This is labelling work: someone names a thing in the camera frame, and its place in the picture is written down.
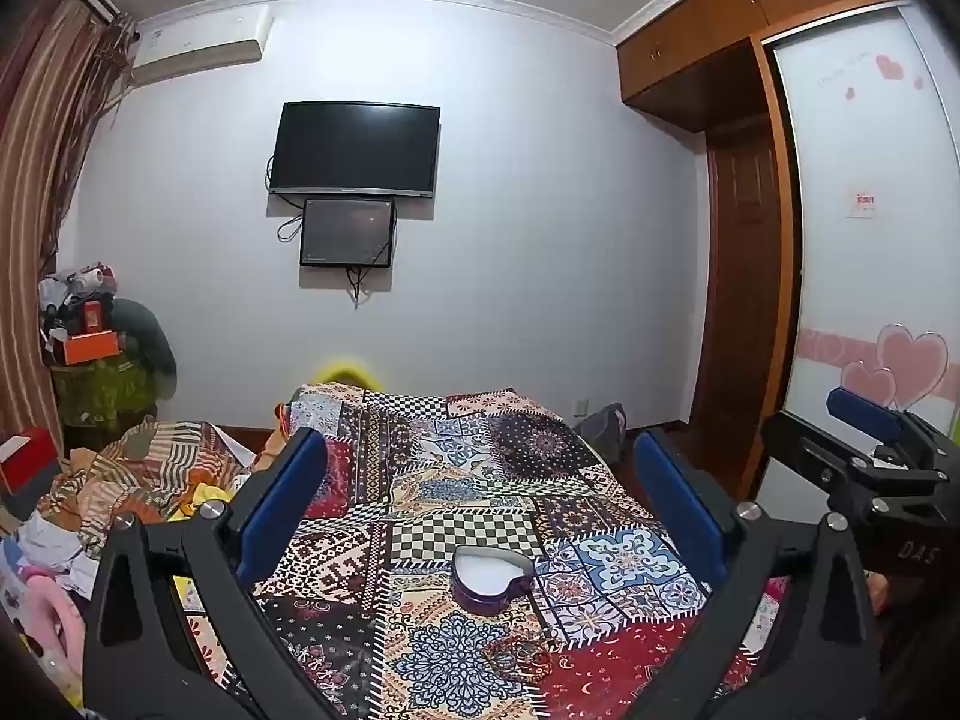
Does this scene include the orange box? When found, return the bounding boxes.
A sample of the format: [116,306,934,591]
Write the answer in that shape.
[64,330,121,365]

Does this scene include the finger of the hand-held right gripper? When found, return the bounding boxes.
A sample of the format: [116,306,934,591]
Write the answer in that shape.
[761,411,950,500]
[825,386,960,466]

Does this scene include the brown braided bracelet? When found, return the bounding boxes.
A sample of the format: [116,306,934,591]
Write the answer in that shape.
[484,634,545,672]

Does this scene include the green patterned cloth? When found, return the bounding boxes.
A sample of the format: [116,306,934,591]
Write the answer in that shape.
[49,356,162,430]

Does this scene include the red box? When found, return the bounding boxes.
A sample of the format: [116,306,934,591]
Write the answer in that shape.
[0,427,61,494]

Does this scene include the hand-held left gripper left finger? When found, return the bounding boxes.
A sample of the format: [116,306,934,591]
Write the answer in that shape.
[82,427,331,720]

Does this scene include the brown wooden door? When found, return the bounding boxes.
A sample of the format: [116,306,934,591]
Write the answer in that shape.
[705,131,782,436]

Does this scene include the black wall television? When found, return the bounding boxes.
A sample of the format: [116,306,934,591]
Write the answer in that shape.
[268,101,441,200]

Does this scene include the striped orange quilt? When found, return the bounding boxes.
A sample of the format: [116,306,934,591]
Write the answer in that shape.
[37,420,290,548]

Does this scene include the white air conditioner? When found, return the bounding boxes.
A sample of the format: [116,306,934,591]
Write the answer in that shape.
[131,4,269,87]

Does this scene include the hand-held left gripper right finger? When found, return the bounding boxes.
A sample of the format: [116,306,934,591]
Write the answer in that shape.
[632,431,878,720]

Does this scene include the black television cable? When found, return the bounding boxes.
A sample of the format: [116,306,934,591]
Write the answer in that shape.
[264,156,305,242]

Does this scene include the grey bag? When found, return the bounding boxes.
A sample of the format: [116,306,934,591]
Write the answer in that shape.
[577,403,629,460]

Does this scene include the pink plastic item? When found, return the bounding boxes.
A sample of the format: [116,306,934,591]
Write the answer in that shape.
[15,570,87,687]

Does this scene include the yellow plush item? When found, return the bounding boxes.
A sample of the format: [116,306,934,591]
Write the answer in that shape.
[315,360,387,393]

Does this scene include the wooden overhead cabinets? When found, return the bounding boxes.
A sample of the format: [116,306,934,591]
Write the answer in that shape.
[611,0,912,110]

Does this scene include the small black monitor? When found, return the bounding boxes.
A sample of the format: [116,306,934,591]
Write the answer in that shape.
[300,197,397,269]

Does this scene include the patchwork printed blanket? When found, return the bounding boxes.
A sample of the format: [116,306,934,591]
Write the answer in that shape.
[247,382,796,720]

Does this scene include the purple heart-shaped tin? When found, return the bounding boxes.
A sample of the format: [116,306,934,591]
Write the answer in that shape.
[452,546,535,616]

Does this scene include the pile of clutter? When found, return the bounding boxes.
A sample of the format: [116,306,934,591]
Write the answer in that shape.
[37,262,121,338]

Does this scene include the dark green cushion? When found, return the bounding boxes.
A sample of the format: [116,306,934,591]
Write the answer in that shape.
[112,298,178,398]

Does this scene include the striped brown curtain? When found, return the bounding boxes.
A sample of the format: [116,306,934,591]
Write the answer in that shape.
[0,0,140,466]

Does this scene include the red string bracelet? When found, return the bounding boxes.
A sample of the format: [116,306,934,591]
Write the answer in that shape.
[487,637,560,685]

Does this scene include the yellow cloth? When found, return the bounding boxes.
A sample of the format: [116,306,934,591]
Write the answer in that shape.
[169,484,230,524]

